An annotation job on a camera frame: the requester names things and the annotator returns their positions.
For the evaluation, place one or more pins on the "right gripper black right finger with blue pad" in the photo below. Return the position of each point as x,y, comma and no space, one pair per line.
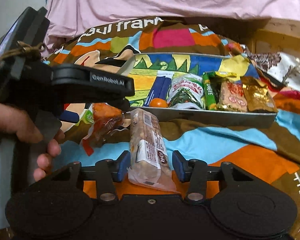
194,172

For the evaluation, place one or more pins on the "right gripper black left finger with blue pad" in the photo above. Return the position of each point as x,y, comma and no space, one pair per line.
108,172

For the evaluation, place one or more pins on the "long nut bar packet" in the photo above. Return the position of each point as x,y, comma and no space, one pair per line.
149,166

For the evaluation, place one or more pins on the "orange red snack packet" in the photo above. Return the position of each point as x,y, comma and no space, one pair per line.
106,118

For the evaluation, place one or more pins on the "green sausage stick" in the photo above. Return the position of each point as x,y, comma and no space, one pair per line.
209,95

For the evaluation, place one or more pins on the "small orange ball snack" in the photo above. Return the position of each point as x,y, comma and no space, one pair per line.
158,103

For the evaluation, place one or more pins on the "green white snack packet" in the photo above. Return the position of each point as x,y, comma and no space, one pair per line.
186,92

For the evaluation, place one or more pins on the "beige red cracker packet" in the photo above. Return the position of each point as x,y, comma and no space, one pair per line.
231,97

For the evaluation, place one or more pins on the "gold foil snack packet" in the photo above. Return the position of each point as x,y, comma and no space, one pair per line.
258,98

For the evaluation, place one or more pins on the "yellow snack packet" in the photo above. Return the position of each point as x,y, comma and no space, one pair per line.
233,77

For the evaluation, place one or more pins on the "person's left hand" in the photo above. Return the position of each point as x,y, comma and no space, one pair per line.
16,121

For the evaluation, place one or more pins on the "pink bed sheet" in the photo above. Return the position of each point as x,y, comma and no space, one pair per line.
71,18

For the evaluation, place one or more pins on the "colourful paul frank blanket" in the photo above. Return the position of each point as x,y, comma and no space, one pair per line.
272,154

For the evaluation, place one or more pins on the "colourful metal tray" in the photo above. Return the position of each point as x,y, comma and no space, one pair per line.
153,73

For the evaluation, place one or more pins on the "white floral satin quilt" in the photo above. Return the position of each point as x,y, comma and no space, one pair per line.
279,68

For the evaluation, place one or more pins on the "wooden bed frame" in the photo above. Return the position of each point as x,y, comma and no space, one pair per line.
273,35

